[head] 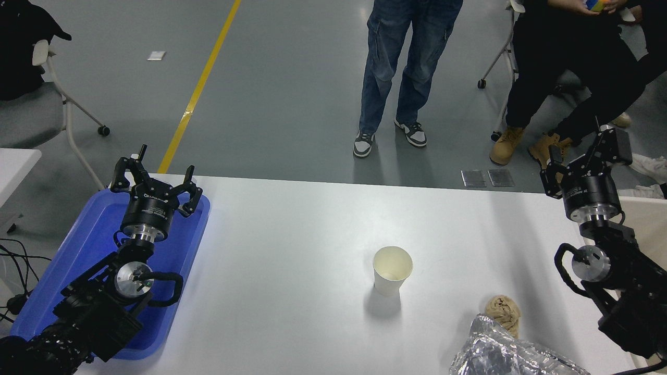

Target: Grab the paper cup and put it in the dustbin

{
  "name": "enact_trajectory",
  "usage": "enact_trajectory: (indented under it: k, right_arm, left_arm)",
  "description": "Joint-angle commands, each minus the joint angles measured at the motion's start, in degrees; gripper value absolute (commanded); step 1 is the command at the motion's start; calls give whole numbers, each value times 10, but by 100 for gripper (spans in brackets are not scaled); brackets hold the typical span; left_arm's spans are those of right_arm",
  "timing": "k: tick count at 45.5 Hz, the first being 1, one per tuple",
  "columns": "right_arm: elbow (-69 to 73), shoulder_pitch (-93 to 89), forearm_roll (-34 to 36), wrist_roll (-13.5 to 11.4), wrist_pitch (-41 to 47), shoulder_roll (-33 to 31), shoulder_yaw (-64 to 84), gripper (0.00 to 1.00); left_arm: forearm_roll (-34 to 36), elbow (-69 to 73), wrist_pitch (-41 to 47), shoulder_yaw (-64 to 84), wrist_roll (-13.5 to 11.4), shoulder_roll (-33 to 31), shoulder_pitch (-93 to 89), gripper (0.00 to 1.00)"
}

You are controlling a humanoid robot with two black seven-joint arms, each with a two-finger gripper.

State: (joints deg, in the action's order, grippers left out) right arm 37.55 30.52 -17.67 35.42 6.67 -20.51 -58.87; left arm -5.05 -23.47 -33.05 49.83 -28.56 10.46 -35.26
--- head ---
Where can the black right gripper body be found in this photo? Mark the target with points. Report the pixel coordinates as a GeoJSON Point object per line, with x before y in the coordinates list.
{"type": "Point", "coordinates": [591, 191]}

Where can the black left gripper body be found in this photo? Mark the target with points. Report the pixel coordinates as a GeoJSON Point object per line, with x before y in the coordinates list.
{"type": "Point", "coordinates": [148, 211]}

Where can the white paper cup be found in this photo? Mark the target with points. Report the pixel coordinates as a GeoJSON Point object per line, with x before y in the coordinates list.
{"type": "Point", "coordinates": [391, 281]}

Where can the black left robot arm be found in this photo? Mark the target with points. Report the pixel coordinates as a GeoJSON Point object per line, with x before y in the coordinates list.
{"type": "Point", "coordinates": [94, 312]}

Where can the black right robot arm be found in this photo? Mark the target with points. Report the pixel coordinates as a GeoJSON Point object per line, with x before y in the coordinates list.
{"type": "Point", "coordinates": [625, 271]}

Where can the seated person's left hand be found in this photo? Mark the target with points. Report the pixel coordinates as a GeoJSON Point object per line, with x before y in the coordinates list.
{"type": "Point", "coordinates": [615, 4]}

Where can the seated person's right hand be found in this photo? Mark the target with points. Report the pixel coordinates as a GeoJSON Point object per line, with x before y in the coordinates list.
{"type": "Point", "coordinates": [570, 5]}

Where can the metal floor plate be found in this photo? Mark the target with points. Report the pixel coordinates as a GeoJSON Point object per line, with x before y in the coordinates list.
{"type": "Point", "coordinates": [501, 177]}
{"type": "Point", "coordinates": [473, 178]}

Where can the large pale bin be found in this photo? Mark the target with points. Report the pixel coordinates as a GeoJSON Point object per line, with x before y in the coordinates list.
{"type": "Point", "coordinates": [649, 219]}

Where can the blue plastic tray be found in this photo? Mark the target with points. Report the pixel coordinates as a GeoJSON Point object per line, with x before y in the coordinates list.
{"type": "Point", "coordinates": [83, 234]}

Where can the seated person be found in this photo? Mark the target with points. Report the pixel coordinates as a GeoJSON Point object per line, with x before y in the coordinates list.
{"type": "Point", "coordinates": [563, 52]}

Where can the white-framed wheeled chair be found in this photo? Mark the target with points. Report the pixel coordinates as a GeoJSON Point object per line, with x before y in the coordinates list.
{"type": "Point", "coordinates": [482, 83]}

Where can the grey wheeled chair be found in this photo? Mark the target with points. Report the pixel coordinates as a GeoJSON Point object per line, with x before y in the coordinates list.
{"type": "Point", "coordinates": [31, 114]}

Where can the small white side table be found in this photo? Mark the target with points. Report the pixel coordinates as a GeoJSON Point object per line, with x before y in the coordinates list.
{"type": "Point", "coordinates": [15, 166]}

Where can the crumpled tan paper ball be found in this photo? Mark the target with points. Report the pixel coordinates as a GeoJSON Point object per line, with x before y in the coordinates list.
{"type": "Point", "coordinates": [503, 310]}

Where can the colourful puzzle cube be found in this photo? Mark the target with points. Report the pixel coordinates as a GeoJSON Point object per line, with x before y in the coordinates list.
{"type": "Point", "coordinates": [595, 4]}

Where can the black jacket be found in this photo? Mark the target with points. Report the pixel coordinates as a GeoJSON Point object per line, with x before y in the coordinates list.
{"type": "Point", "coordinates": [21, 52]}

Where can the crumpled silver foil tray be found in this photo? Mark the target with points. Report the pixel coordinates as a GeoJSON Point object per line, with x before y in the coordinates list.
{"type": "Point", "coordinates": [495, 354]}

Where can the standing person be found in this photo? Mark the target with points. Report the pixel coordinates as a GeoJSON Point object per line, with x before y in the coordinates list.
{"type": "Point", "coordinates": [385, 52]}

